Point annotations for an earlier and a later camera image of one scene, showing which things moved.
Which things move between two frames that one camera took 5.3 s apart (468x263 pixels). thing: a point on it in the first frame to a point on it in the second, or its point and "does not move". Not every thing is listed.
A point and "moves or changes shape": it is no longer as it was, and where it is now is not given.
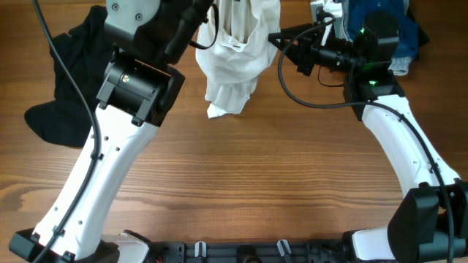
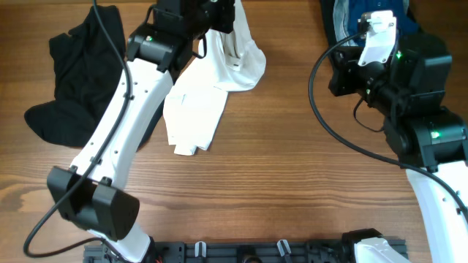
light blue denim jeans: [398, 65] does not move
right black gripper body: [338, 52] to [371, 82]
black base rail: [253, 252] does not move
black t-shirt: [85, 52] does not move
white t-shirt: [249, 34] moves or changes shape
